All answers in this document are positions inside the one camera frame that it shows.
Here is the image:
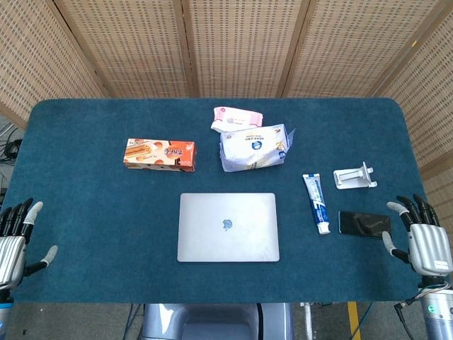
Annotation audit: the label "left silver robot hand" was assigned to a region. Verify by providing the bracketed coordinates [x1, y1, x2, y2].
[0, 198, 59, 292]

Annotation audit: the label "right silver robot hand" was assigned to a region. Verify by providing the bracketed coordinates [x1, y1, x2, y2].
[381, 193, 453, 278]

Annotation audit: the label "silver laptop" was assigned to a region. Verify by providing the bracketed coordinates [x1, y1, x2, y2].
[176, 192, 280, 264]

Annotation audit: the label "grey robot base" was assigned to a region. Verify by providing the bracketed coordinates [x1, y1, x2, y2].
[141, 303, 294, 340]

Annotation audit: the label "black smartphone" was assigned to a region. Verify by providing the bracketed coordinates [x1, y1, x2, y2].
[338, 210, 393, 240]

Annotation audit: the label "blue carpet table cover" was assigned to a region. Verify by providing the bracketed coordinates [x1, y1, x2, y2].
[0, 98, 428, 305]

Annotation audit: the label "white phone stand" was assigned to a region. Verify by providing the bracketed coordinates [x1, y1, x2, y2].
[333, 161, 379, 191]

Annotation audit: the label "white blue toothpaste tube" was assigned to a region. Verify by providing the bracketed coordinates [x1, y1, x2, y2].
[302, 173, 331, 235]

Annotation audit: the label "white table leg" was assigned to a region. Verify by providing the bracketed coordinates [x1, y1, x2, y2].
[299, 302, 315, 340]

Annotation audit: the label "orange biscuit box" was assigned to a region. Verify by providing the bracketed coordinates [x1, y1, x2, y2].
[122, 137, 197, 173]

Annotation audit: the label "white blue snack bag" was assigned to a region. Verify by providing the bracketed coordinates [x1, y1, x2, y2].
[219, 123, 297, 174]

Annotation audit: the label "pink wet wipes pack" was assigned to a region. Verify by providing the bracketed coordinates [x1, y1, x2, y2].
[210, 106, 264, 132]

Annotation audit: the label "bamboo folding screen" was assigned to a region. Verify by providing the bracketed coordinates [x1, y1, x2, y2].
[0, 0, 453, 227]

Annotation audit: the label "black plug cable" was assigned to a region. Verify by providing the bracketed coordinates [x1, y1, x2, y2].
[394, 300, 425, 340]

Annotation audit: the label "blue cable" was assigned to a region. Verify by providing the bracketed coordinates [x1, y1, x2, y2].
[352, 302, 375, 340]

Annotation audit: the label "black floor cables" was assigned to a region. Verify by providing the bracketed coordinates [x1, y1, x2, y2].
[0, 127, 24, 164]

